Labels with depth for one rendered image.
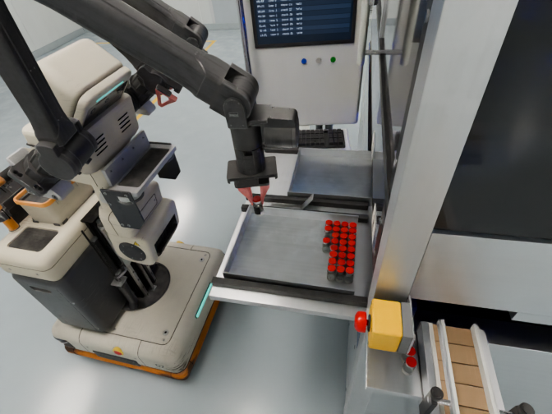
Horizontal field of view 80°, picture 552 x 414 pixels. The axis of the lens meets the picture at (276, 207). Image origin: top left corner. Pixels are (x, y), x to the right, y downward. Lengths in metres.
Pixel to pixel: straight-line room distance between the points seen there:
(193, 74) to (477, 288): 0.62
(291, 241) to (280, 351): 0.89
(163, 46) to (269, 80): 1.01
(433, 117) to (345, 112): 1.18
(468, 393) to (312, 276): 0.40
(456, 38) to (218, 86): 0.33
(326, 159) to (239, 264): 0.56
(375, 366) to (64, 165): 0.79
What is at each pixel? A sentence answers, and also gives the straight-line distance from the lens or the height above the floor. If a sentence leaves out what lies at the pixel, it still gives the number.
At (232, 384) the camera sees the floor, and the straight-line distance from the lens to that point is 1.74.
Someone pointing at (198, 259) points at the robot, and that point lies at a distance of 1.77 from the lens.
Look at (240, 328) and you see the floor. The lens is 1.83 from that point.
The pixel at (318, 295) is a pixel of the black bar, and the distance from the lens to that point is 0.84.
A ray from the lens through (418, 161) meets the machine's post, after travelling 0.48.
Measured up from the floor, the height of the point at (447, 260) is 1.15.
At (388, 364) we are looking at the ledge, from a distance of 0.81.
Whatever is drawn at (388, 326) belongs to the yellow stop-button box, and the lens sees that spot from 0.67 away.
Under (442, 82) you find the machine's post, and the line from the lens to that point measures 0.43.
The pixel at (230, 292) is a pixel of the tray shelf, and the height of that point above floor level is 0.88.
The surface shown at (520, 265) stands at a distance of 0.67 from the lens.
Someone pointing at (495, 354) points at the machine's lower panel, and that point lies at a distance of 0.95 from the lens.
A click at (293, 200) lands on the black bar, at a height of 0.90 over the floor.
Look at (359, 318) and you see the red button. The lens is 0.69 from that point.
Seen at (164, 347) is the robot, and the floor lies 0.28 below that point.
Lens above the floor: 1.62
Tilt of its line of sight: 43 degrees down
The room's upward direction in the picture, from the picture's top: 6 degrees counter-clockwise
